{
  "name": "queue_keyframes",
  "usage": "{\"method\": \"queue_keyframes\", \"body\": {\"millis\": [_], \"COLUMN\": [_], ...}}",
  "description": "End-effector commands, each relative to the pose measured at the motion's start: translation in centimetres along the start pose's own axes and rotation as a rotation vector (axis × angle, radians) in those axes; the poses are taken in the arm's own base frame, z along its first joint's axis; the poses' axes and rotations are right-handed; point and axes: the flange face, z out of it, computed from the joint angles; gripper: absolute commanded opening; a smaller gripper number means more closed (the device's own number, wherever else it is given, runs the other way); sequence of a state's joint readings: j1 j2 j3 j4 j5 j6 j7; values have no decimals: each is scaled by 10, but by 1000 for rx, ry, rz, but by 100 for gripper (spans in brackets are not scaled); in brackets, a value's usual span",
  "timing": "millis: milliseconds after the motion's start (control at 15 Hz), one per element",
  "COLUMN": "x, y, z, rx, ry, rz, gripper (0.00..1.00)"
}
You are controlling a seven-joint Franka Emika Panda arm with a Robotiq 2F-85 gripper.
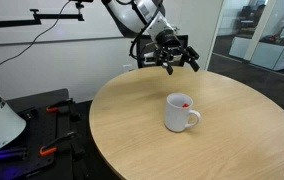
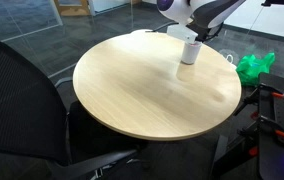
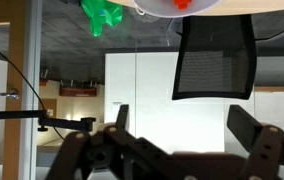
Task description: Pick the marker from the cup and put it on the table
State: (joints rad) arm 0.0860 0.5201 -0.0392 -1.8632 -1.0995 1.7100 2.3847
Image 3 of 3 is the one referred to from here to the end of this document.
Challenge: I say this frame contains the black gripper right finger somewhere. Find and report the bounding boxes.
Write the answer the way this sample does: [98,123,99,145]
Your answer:
[226,104,284,180]

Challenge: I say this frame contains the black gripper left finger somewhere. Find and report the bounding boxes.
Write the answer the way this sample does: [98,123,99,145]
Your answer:
[45,104,184,180]

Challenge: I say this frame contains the red marker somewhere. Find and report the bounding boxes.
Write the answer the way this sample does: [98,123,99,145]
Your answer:
[173,0,193,10]

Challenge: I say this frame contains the white cup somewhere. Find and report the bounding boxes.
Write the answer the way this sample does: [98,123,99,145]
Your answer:
[131,0,223,19]

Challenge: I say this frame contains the black mesh office chair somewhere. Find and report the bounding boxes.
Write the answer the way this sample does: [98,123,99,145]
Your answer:
[171,14,258,101]

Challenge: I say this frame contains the wooden door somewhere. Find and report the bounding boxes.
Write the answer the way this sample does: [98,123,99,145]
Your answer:
[0,0,28,180]

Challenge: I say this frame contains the green plastic bag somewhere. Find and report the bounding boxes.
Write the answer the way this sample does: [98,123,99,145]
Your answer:
[80,0,124,38]

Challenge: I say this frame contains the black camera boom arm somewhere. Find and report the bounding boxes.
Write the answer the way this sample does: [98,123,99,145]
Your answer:
[0,109,97,133]

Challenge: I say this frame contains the silver door handle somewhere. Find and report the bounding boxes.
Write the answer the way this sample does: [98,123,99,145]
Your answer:
[0,88,21,101]

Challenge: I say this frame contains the thin black cable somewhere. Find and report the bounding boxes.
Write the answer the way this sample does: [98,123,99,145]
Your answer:
[0,35,66,141]

